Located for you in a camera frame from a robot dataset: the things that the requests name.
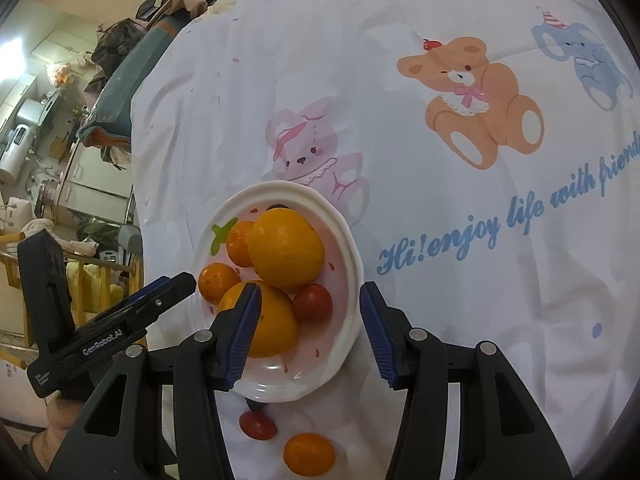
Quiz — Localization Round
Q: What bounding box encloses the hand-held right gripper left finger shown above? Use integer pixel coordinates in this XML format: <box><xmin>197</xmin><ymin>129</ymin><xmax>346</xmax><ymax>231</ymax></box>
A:
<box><xmin>47</xmin><ymin>282</ymin><xmax>264</xmax><ymax>480</ymax></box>

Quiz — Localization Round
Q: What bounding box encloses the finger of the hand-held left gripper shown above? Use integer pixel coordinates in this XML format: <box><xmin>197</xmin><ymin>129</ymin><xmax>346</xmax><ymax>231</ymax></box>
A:
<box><xmin>74</xmin><ymin>272</ymin><xmax>197</xmax><ymax>343</ymax></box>

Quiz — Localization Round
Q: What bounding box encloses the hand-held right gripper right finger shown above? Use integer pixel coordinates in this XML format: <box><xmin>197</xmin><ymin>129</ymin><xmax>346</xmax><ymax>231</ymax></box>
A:
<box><xmin>358</xmin><ymin>281</ymin><xmax>574</xmax><ymax>480</ymax></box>

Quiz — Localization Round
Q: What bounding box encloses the large orange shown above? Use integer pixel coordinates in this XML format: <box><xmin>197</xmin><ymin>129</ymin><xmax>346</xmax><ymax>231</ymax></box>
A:
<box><xmin>248</xmin><ymin>208</ymin><xmax>326</xmax><ymax>290</ymax></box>
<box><xmin>217</xmin><ymin>281</ymin><xmax>300</xmax><ymax>359</ymax></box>

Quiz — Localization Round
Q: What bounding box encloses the pink strawberry print plate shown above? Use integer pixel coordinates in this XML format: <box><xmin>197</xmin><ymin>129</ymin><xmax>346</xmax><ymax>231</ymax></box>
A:
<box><xmin>192</xmin><ymin>181</ymin><xmax>363</xmax><ymax>404</ymax></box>

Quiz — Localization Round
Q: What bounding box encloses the small tangerine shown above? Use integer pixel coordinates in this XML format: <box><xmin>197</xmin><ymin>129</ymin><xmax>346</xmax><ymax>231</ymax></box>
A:
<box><xmin>226</xmin><ymin>220</ymin><xmax>258</xmax><ymax>268</ymax></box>
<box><xmin>198</xmin><ymin>263</ymin><xmax>241</xmax><ymax>305</ymax></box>
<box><xmin>283</xmin><ymin>433</ymin><xmax>336</xmax><ymax>477</ymax></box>

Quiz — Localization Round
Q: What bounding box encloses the red cherry tomato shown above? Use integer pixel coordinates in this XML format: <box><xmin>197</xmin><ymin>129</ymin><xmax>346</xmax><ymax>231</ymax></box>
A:
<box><xmin>292</xmin><ymin>283</ymin><xmax>333</xmax><ymax>322</ymax></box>
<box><xmin>238</xmin><ymin>410</ymin><xmax>277</xmax><ymax>441</ymax></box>

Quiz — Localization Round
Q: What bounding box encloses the person's left hand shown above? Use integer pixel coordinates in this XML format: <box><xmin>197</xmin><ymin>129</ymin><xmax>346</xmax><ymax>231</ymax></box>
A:
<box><xmin>44</xmin><ymin>394</ymin><xmax>88</xmax><ymax>443</ymax></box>

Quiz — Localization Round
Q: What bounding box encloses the yellow wooden chair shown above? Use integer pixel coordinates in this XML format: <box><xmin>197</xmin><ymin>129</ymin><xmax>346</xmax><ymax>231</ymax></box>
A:
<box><xmin>0</xmin><ymin>232</ymin><xmax>143</xmax><ymax>361</ymax></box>

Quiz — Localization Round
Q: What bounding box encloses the white kitchen cabinet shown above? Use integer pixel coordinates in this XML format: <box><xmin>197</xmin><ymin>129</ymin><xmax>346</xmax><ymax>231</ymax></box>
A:
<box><xmin>59</xmin><ymin>141</ymin><xmax>134</xmax><ymax>222</ymax></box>

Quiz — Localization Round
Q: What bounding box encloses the white cartoon print blanket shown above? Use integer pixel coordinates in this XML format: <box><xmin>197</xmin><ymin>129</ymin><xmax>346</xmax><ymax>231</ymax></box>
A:
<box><xmin>129</xmin><ymin>0</ymin><xmax>640</xmax><ymax>480</ymax></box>

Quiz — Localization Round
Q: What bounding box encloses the teal orange cushion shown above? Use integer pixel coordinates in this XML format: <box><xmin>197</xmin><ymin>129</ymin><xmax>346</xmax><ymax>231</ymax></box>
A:
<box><xmin>77</xmin><ymin>12</ymin><xmax>193</xmax><ymax>148</ymax></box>

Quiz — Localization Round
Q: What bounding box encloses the pile of clothes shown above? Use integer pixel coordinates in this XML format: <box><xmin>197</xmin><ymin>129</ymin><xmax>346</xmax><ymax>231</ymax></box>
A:
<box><xmin>75</xmin><ymin>0</ymin><xmax>236</xmax><ymax>83</ymax></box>

